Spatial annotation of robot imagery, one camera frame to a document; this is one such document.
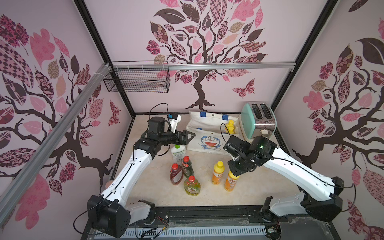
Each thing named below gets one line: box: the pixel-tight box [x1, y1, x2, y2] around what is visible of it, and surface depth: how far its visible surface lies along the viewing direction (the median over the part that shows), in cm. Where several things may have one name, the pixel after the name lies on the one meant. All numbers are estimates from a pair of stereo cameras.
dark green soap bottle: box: [182, 155, 194, 178], surface depth 77 cm
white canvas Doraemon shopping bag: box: [185, 110, 240, 155], surface depth 92 cm
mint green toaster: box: [240, 102, 277, 140], surface depth 97 cm
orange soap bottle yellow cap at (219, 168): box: [212, 160, 225, 185], surface depth 71 cm
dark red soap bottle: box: [170, 163, 184, 185], surface depth 76 cm
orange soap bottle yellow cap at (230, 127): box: [227, 120, 234, 134], surface depth 87 cm
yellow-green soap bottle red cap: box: [183, 175, 201, 197], surface depth 74 cm
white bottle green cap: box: [170, 144, 186, 163], surface depth 85 cm
